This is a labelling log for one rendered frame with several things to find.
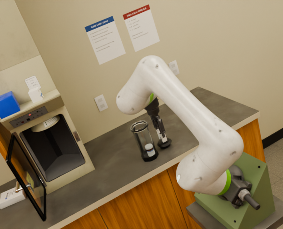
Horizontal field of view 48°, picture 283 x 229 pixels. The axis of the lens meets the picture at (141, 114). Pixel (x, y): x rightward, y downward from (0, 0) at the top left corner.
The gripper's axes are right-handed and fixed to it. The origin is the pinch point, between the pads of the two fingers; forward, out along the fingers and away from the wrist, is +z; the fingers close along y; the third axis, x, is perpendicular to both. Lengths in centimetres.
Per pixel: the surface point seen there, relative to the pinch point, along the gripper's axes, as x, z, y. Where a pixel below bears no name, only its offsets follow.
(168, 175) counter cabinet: -8.2, 18.0, 13.3
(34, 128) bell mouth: -65, -32, -19
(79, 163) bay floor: -51, 0, -16
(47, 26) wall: -31, -77, -57
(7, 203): -99, 5, -22
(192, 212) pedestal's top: -16, 7, 58
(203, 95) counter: 52, 8, -36
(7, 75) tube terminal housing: -64, -66, -13
